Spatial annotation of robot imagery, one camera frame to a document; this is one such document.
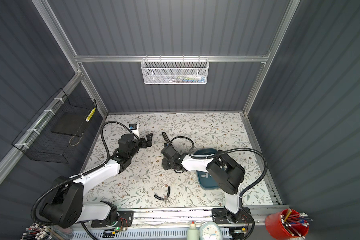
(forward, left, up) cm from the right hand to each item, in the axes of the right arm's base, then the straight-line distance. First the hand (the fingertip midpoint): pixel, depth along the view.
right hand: (166, 163), depth 91 cm
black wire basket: (+3, +53, +28) cm, 60 cm away
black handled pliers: (-20, -1, -2) cm, 20 cm away
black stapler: (+20, +2, 0) cm, 20 cm away
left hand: (+11, +12, +16) cm, 23 cm away
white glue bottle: (-36, -15, +6) cm, 39 cm away
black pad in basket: (+10, +48, +27) cm, 56 cm away
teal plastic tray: (-10, -23, -2) cm, 25 cm away
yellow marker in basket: (+16, +40, +27) cm, 51 cm away
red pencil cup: (-33, -52, +13) cm, 63 cm away
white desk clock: (-34, -23, +1) cm, 41 cm away
